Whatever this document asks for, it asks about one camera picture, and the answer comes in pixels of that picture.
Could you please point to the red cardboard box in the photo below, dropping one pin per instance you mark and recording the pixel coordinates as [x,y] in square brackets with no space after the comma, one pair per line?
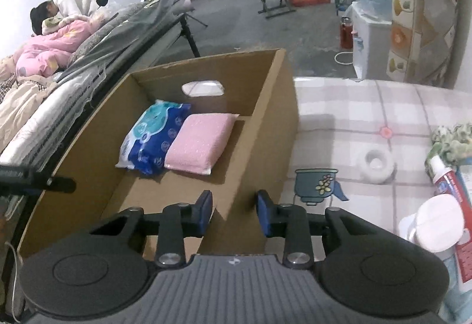
[465,239]

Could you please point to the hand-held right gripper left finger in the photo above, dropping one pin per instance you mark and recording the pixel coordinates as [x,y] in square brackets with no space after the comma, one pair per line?
[204,209]

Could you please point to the grey striped blanket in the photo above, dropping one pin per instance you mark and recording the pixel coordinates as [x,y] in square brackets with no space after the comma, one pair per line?
[121,25]

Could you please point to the blue tissue pack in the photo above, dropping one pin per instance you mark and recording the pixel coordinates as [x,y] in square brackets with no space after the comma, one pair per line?
[151,136]

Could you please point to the red white toothpaste tube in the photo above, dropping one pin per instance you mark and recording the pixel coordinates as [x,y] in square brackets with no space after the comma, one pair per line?
[448,184]

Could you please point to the red thermos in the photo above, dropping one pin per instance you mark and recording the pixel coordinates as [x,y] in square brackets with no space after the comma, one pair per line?
[346,33]

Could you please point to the black folding bed frame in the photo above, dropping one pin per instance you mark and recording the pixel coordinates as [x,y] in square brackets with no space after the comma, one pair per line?
[190,38]

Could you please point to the green scrunchie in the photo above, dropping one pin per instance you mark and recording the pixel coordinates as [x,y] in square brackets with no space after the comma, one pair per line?
[451,145]

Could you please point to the checked tablecloth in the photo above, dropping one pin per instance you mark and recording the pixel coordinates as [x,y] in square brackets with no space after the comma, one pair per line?
[350,117]

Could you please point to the blue flat box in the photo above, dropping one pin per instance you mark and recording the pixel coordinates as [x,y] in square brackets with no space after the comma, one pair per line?
[466,178]

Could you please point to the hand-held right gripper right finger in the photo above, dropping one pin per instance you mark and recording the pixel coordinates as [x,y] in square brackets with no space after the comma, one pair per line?
[263,213]

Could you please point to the white capped bottle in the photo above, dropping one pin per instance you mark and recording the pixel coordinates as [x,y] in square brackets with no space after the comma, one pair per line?
[431,224]

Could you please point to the white water dispenser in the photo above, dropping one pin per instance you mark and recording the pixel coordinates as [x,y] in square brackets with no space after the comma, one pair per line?
[368,47]

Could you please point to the beige quilt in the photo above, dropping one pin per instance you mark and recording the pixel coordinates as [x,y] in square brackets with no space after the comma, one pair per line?
[14,103]

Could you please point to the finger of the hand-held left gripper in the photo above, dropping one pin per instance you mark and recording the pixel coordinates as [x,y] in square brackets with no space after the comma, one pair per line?
[37,182]

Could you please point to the pink quilted blanket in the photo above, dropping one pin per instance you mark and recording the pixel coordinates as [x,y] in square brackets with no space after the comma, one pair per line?
[55,47]

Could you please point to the pink sponge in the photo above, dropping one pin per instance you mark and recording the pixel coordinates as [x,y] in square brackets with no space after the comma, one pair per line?
[199,143]

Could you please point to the white tape roll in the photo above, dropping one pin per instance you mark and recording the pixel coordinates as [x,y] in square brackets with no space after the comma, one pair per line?
[376,173]

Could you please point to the patterned cabinet cloth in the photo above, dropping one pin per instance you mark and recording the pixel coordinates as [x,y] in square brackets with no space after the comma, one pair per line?
[420,14]

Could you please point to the brown cardboard box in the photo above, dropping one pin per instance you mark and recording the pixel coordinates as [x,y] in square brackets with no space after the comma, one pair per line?
[280,106]

